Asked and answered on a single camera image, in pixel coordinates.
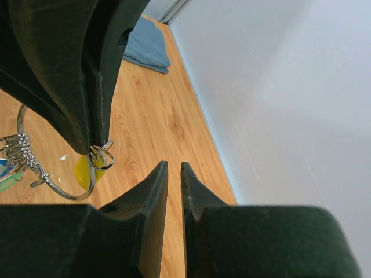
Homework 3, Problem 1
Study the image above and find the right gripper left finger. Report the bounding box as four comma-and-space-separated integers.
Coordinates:
1, 161, 168, 277

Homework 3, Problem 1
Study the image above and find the large metal keyring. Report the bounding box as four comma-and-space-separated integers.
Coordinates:
0, 104, 115, 201

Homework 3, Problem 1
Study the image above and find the blue folded cloth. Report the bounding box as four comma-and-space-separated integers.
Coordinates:
122, 17, 171, 74

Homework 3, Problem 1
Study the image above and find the blue tag key on ring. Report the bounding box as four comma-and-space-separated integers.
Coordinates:
0, 158, 13, 179

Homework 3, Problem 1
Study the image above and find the green tag key on ring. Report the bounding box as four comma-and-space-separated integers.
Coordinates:
0, 173, 23, 192

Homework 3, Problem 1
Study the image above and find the yellow tag key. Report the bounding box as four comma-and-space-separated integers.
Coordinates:
74, 153, 107, 191

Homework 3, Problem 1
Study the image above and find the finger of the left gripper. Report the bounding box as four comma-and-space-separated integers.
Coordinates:
83, 0, 148, 146
1, 1, 96, 154

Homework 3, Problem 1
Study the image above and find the left aluminium frame post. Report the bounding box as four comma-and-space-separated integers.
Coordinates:
158, 0, 191, 25

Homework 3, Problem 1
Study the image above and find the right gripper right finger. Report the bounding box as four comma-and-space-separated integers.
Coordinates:
181, 162, 362, 277

